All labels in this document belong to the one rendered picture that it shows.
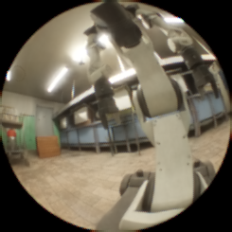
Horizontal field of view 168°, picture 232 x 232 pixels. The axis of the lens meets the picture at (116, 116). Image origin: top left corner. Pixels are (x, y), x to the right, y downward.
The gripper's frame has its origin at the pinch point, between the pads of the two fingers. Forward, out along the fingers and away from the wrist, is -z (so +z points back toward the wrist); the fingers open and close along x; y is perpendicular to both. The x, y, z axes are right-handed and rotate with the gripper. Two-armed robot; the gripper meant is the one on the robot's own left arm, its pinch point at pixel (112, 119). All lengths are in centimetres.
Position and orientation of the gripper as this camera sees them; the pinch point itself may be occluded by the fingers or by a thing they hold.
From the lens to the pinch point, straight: 35.6
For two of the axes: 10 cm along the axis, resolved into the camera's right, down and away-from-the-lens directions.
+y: -8.4, 2.5, 4.8
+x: 4.7, -1.1, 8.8
